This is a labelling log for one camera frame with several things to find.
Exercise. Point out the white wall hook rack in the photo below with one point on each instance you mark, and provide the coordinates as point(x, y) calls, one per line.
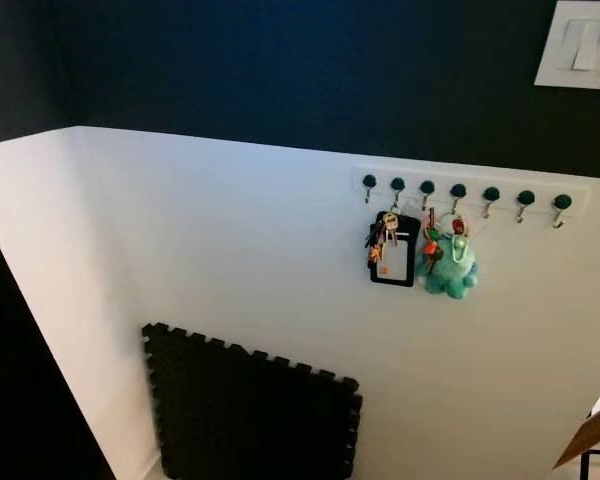
point(505, 181)

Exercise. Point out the white light switch plate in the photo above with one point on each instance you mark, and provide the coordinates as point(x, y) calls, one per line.
point(580, 45)

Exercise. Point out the black foam puzzle mat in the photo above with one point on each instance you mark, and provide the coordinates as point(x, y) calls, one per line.
point(245, 410)

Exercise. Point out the dark cabinet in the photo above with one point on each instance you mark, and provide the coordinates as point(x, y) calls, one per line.
point(30, 390)

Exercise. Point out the wooden table top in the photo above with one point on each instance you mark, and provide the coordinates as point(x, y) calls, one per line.
point(595, 435)

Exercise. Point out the dark green knob hook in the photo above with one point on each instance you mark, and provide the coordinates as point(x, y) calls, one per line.
point(397, 184)
point(427, 187)
point(457, 190)
point(491, 194)
point(562, 202)
point(526, 198)
point(369, 182)

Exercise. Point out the silver key bunch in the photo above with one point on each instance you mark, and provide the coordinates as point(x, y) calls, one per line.
point(379, 236)

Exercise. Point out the keys with orange tag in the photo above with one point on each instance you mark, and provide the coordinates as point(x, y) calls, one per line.
point(432, 246)

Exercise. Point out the black card holder with card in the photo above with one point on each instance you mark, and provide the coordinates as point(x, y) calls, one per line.
point(406, 255)

